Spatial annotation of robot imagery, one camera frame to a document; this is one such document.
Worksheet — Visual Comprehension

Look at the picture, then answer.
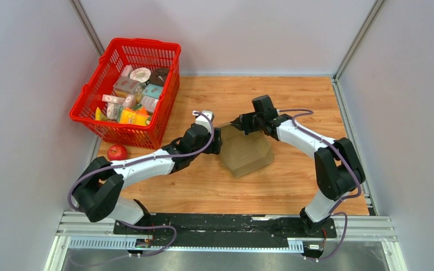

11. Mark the brown cardboard paper box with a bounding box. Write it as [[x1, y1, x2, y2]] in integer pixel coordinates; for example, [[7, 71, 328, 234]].
[[219, 123, 274, 178]]

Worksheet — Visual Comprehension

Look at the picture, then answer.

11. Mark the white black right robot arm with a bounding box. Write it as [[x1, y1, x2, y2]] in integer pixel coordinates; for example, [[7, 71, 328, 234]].
[[231, 95, 366, 237]]

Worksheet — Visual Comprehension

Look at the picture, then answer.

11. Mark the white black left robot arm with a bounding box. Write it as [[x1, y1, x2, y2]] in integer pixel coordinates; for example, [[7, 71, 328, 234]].
[[70, 124, 222, 234]]

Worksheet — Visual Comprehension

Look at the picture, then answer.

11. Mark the light blue small box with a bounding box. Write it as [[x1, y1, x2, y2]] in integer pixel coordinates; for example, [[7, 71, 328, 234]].
[[143, 84, 163, 99]]

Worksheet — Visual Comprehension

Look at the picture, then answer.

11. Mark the grey pink carton box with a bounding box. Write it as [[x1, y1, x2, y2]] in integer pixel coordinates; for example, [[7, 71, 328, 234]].
[[113, 76, 142, 95]]

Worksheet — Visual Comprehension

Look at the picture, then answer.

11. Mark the yellow orange snack packet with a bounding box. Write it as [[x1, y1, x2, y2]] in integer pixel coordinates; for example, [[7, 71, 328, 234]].
[[117, 107, 151, 126]]

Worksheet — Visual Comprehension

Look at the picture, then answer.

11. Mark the dark brown round item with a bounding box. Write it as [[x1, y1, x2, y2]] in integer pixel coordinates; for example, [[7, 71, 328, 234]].
[[149, 67, 170, 87]]

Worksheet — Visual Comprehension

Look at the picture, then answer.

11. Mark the red plastic shopping basket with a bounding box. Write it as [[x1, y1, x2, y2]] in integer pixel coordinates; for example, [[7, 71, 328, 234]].
[[70, 38, 181, 149]]

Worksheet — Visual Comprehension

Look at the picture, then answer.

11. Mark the red apple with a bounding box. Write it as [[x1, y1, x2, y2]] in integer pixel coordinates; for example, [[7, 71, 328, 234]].
[[107, 145, 129, 160]]

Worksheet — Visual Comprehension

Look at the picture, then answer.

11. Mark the white tape roll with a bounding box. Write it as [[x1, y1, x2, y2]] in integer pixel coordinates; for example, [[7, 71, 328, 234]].
[[129, 67, 151, 84]]

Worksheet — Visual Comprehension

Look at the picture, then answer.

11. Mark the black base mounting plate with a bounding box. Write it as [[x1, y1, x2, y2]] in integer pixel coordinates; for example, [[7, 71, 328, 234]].
[[113, 213, 337, 248]]

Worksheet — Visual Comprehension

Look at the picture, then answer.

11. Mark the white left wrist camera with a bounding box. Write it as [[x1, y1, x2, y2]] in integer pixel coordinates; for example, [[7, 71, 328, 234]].
[[192, 110, 214, 133]]

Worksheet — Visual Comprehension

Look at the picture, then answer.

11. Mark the aluminium corner frame post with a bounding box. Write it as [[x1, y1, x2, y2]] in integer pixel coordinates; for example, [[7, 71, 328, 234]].
[[333, 0, 387, 82]]

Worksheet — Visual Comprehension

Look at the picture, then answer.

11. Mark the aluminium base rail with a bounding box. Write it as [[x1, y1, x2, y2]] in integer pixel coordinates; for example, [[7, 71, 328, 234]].
[[42, 211, 409, 271]]

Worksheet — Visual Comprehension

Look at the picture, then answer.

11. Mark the left aluminium frame post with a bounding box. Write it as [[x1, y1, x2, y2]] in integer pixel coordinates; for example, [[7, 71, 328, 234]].
[[69, 0, 105, 56]]

